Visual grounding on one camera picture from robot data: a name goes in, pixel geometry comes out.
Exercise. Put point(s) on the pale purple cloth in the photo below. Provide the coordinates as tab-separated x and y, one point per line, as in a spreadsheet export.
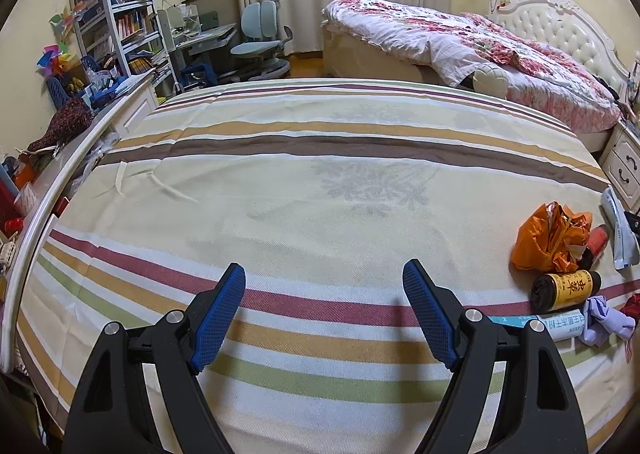
605	321

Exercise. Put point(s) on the pile of small household items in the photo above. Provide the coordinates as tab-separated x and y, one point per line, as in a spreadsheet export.
632	93

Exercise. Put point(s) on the rows of books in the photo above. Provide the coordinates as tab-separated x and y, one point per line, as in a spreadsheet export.
132	23

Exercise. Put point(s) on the light blue desk chair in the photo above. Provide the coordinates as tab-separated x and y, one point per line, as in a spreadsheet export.
260	18

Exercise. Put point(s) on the dark red knit cloth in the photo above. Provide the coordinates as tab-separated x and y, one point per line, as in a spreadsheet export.
65	121

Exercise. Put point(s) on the white bed with tufted headboard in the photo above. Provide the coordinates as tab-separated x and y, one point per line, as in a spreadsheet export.
560	21

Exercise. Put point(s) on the cream round cushion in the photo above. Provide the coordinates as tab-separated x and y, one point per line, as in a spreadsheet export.
490	79

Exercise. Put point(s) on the colourful pinwheel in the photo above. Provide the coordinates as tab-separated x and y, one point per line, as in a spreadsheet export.
65	21
57	58

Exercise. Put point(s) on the white desk appliance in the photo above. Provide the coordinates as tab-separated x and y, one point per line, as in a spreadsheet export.
175	16

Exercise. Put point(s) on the small red bottle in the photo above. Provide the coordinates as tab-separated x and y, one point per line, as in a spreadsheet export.
597	240

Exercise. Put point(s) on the orange plastic bag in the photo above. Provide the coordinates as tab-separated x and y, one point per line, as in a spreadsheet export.
550	239

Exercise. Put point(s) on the white nightstand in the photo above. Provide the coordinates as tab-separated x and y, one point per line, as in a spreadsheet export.
625	158

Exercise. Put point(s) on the striped bed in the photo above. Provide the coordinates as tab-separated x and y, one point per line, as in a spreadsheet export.
300	214

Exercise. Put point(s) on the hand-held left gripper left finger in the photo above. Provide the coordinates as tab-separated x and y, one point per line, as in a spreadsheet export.
220	314

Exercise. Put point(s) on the white teal tube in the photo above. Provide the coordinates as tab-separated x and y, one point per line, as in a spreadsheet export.
550	329

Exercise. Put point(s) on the floral quilt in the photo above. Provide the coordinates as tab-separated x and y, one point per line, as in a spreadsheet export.
425	33

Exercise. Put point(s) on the white curved headboard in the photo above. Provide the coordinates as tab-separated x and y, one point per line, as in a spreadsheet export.
75	153

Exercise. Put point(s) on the yellow bottle with black cap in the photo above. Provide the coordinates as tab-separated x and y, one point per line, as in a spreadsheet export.
570	289

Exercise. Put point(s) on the red orange foam net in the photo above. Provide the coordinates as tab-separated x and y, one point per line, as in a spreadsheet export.
632	309

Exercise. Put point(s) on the grey study desk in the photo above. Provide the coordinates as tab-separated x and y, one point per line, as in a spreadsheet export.
205	38

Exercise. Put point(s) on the blue plastic basket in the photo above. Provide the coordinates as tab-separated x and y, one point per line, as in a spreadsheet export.
57	93

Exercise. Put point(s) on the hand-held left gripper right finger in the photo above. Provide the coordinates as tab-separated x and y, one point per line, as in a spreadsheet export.
430	314

